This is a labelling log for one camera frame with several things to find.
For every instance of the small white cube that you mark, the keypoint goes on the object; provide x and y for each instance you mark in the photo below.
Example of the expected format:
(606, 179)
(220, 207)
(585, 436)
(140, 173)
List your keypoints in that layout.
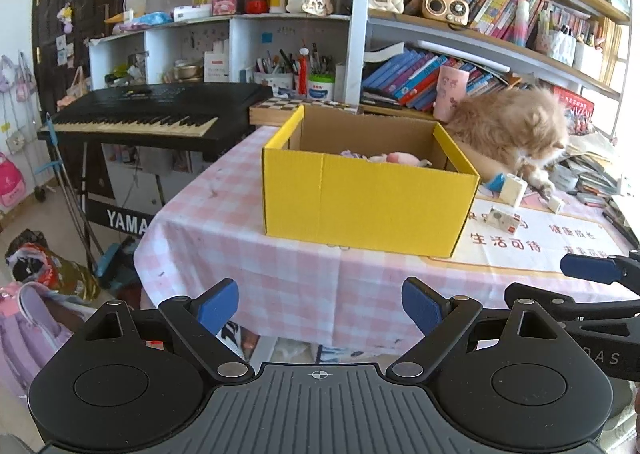
(556, 204)

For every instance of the row of blue books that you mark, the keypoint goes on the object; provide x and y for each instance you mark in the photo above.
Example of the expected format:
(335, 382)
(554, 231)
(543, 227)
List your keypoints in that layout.
(415, 78)

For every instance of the white storage bin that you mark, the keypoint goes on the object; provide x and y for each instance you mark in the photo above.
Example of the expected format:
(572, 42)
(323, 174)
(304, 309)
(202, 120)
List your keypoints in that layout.
(587, 58)

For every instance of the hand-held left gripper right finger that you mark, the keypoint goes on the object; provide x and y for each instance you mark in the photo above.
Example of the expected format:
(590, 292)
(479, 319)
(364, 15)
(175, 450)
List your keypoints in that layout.
(422, 306)

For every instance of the white pen holder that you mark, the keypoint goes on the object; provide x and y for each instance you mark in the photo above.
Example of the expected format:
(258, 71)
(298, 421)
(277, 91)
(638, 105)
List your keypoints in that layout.
(272, 83)

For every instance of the black electronic keyboard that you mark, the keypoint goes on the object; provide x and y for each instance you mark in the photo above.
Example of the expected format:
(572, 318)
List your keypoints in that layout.
(150, 108)

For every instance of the white dotted small box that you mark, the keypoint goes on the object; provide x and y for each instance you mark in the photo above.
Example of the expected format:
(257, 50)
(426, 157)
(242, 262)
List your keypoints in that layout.
(504, 220)

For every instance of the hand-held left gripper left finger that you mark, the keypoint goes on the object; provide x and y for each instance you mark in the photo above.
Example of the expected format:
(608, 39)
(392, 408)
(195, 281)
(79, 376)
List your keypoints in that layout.
(218, 304)

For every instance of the purple backpack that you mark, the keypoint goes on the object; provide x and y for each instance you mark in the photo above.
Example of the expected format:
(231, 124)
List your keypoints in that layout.
(35, 334)

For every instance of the pink plush toy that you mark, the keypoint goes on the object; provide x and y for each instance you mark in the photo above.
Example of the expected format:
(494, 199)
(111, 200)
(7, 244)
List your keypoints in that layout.
(400, 158)

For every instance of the pile of books and papers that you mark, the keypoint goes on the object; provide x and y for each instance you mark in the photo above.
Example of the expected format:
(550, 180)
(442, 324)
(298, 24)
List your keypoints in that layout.
(590, 168)

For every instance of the wooden retro radio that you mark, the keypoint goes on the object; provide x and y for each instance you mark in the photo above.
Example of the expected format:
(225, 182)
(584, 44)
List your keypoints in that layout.
(445, 8)

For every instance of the pink printed cup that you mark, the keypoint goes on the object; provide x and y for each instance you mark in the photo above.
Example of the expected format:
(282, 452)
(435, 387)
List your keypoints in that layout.
(450, 93)

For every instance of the white jar green lid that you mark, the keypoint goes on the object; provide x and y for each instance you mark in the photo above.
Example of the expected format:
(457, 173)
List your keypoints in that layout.
(320, 88)

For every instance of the pink hanging bag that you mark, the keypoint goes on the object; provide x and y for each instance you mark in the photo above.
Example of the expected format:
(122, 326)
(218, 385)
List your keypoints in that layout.
(11, 181)

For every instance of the black keyboard stand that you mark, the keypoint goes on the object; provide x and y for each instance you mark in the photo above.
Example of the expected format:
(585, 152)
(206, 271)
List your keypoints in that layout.
(120, 221)

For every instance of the colourful floor bag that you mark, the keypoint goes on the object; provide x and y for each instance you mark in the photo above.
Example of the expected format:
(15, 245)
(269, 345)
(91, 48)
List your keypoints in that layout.
(50, 269)

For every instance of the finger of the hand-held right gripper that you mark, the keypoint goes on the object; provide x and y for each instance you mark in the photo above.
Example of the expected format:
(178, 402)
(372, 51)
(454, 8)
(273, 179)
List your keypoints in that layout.
(590, 268)
(600, 310)

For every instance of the yellow cardboard box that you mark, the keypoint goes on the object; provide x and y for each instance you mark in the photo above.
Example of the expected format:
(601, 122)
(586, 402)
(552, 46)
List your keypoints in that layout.
(365, 204)

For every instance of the white bookshelf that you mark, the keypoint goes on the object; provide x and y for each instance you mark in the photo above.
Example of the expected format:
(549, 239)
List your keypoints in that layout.
(357, 23)

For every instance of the white printed desk mat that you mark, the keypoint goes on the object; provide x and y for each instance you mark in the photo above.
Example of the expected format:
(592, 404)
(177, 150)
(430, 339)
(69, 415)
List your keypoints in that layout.
(540, 244)

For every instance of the pink checked tablecloth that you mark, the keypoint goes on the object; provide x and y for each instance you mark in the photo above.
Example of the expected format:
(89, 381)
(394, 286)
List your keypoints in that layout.
(240, 244)

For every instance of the fluffy orange cat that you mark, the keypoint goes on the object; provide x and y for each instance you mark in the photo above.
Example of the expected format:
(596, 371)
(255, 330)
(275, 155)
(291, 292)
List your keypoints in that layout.
(510, 128)

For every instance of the small blue packet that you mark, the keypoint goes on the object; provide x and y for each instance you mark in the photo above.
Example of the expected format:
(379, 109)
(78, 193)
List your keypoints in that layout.
(496, 184)

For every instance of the chessboard box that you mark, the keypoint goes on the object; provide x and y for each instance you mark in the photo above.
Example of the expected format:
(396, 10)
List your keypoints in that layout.
(280, 109)

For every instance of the white plug charger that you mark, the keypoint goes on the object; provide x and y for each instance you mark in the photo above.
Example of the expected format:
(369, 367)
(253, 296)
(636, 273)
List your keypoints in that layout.
(512, 190)

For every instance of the dark wooden door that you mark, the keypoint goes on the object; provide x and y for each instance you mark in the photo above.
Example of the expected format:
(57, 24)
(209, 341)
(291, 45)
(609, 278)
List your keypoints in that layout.
(75, 8)

